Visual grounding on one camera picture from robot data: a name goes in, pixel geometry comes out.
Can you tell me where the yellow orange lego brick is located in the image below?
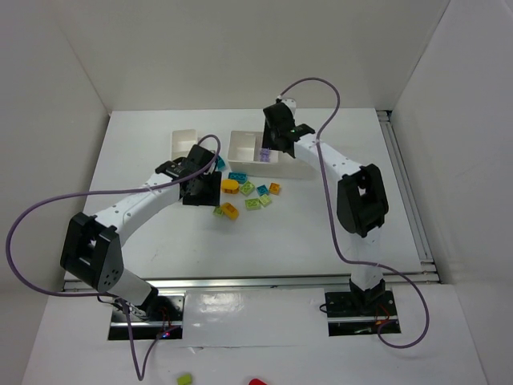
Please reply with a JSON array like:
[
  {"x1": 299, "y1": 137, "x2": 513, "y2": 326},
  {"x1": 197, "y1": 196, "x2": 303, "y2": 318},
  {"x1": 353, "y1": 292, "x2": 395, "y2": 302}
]
[{"x1": 220, "y1": 202, "x2": 239, "y2": 221}]

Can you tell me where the small teal lego brick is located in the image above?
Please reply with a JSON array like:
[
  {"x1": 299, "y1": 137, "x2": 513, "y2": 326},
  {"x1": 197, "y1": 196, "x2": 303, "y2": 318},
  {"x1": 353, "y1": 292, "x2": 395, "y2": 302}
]
[{"x1": 256, "y1": 184, "x2": 269, "y2": 197}]

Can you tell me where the purple cable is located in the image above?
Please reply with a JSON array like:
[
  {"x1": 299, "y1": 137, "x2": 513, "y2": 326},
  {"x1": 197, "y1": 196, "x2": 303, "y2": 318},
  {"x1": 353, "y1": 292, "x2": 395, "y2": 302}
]
[
  {"x1": 5, "y1": 134, "x2": 222, "y2": 381},
  {"x1": 276, "y1": 76, "x2": 430, "y2": 351}
]

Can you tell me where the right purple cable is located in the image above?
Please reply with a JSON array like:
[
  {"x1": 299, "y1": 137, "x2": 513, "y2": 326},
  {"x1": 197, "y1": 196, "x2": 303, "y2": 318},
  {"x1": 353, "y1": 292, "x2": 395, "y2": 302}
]
[{"x1": 276, "y1": 76, "x2": 430, "y2": 351}]

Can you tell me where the orange oval lego piece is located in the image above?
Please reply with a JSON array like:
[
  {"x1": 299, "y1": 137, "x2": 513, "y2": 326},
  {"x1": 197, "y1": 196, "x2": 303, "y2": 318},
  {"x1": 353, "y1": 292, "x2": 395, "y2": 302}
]
[{"x1": 220, "y1": 179, "x2": 240, "y2": 194}]

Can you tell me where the red object at bottom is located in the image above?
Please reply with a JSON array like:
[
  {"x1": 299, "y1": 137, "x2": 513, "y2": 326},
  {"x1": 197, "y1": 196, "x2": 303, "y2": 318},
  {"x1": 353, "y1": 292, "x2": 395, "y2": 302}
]
[{"x1": 248, "y1": 378, "x2": 267, "y2": 385}]

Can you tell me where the green lego on foreground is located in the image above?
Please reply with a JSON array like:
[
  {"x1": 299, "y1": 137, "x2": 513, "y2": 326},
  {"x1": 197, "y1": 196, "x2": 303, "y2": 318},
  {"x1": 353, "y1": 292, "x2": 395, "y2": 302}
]
[{"x1": 176, "y1": 373, "x2": 193, "y2": 385}]

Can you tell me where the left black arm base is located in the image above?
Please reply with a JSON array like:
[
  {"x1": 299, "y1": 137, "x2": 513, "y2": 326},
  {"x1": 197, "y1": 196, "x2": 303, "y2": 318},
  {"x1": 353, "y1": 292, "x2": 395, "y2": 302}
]
[{"x1": 107, "y1": 294, "x2": 185, "y2": 341}]

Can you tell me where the aluminium rail right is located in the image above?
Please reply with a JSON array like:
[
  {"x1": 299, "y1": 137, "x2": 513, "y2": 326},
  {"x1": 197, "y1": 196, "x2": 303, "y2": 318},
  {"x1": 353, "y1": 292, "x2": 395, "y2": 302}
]
[{"x1": 376, "y1": 110, "x2": 441, "y2": 283}]

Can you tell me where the aluminium rail front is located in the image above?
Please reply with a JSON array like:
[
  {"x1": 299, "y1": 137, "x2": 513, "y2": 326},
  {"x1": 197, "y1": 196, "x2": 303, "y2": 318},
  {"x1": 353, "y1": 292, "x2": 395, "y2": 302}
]
[{"x1": 62, "y1": 273, "x2": 442, "y2": 298}]

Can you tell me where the light green small brick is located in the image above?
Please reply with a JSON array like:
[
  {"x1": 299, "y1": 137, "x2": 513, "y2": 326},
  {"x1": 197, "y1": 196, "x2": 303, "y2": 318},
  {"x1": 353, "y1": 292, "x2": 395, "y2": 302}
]
[{"x1": 259, "y1": 194, "x2": 272, "y2": 207}]

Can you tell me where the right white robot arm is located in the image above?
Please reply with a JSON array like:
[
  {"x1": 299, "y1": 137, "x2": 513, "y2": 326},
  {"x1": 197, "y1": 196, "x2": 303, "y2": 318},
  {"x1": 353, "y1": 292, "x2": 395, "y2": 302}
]
[{"x1": 263, "y1": 99, "x2": 389, "y2": 313}]

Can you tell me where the aluminium rail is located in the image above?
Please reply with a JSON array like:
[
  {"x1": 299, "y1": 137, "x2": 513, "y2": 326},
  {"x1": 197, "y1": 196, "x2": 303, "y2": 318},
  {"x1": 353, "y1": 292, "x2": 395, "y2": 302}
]
[
  {"x1": 62, "y1": 273, "x2": 442, "y2": 298},
  {"x1": 376, "y1": 110, "x2": 441, "y2": 283}
]

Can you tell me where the green lego brick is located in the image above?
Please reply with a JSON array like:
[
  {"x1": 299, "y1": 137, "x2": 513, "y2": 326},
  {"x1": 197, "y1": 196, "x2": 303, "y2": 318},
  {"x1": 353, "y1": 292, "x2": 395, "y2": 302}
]
[
  {"x1": 240, "y1": 180, "x2": 256, "y2": 197},
  {"x1": 244, "y1": 198, "x2": 261, "y2": 211},
  {"x1": 212, "y1": 206, "x2": 224, "y2": 217}
]

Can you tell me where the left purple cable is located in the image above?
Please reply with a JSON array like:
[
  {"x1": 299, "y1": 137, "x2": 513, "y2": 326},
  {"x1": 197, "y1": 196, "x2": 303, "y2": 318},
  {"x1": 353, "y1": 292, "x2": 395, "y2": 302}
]
[{"x1": 5, "y1": 134, "x2": 222, "y2": 381}]

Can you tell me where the small white divided tray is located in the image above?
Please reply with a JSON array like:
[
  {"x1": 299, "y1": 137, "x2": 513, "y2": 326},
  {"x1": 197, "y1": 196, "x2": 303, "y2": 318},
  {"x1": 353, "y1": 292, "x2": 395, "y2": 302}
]
[{"x1": 171, "y1": 129, "x2": 200, "y2": 180}]

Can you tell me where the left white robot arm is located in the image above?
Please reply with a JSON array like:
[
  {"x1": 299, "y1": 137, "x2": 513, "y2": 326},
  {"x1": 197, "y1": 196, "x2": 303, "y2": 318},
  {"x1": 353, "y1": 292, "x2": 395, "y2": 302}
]
[{"x1": 60, "y1": 144, "x2": 222, "y2": 320}]

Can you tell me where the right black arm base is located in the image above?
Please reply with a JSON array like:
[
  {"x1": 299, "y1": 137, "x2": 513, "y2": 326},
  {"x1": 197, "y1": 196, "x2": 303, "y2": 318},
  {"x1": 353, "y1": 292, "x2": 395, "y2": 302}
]
[{"x1": 319, "y1": 290, "x2": 401, "y2": 337}]

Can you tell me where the large white three-compartment tray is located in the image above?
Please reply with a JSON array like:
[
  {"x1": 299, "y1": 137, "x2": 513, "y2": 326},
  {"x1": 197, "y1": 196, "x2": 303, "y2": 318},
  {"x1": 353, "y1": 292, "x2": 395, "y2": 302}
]
[{"x1": 227, "y1": 131, "x2": 316, "y2": 180}]

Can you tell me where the small orange lego brick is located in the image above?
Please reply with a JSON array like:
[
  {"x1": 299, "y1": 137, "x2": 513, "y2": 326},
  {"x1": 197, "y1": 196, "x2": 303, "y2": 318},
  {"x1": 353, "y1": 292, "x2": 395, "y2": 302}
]
[{"x1": 269, "y1": 183, "x2": 281, "y2": 195}]

